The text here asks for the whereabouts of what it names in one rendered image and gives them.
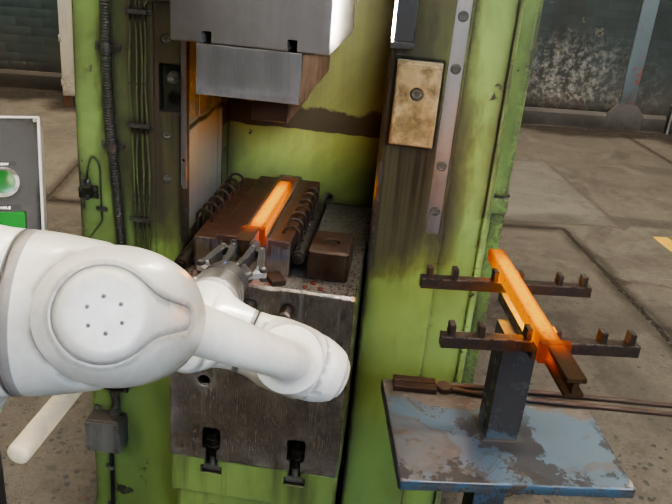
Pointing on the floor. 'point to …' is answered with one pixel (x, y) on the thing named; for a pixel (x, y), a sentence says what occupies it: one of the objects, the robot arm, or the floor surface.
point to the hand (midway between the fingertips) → (248, 242)
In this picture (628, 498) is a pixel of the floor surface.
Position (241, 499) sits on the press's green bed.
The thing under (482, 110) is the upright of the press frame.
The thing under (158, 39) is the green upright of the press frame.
